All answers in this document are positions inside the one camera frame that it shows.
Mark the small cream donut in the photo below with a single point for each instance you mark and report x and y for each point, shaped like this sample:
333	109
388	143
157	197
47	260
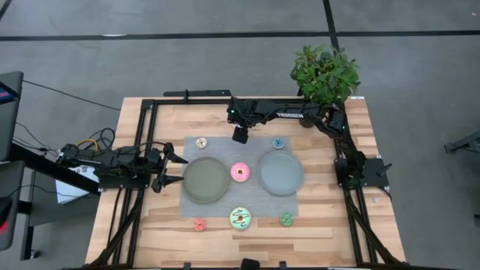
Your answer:
198	143

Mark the small red donut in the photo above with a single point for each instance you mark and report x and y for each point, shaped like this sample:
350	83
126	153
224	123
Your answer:
197	225

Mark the black desk beam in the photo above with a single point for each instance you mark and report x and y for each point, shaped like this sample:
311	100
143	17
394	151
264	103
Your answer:
45	167

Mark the grey-blue round plate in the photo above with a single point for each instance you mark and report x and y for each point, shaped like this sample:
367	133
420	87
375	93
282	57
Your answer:
281	173

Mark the large pink frosted donut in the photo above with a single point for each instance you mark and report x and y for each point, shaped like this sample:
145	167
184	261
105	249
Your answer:
234	174

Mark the black camera bar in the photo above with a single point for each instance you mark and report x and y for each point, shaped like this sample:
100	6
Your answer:
202	93

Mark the dark grey screen panel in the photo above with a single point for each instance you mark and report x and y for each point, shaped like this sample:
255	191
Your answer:
9	123
11	187

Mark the grey stand leg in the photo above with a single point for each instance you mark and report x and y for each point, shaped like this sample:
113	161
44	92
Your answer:
465	144

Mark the white paper sheet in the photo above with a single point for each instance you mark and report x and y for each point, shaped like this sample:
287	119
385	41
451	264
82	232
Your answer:
71	191

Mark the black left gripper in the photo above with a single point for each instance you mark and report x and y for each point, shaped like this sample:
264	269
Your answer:
159	165

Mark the small green sprinkled donut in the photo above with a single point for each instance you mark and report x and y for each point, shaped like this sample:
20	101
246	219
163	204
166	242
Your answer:
284	220

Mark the black aluminium table frame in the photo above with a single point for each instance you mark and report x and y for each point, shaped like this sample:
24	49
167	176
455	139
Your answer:
187	101

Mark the grey woven placemat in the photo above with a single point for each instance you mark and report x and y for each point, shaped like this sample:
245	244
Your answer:
243	195

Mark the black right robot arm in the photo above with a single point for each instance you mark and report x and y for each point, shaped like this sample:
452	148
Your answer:
292	112

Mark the large mint frosted donut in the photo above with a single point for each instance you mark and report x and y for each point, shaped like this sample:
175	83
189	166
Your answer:
233	219

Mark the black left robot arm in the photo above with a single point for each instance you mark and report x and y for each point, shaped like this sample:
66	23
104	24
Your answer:
112	161

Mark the olive green round plate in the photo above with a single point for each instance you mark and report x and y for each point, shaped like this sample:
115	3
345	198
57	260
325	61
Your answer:
206	180

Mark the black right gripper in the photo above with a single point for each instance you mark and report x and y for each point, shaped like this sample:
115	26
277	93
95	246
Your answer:
238	112

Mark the green leafy plant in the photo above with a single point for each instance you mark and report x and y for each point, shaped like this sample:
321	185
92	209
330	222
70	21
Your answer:
324	75

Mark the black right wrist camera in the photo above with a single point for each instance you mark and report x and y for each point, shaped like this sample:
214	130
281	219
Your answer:
240	135

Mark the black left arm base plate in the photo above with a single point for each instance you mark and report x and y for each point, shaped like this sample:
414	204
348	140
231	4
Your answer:
120	183

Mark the black plant pot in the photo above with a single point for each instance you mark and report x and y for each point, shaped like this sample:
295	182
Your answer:
307	124

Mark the small blue donut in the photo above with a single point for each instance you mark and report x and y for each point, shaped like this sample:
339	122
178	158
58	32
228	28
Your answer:
275	143

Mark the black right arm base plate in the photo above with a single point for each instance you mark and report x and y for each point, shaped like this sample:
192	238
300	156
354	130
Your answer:
375	174

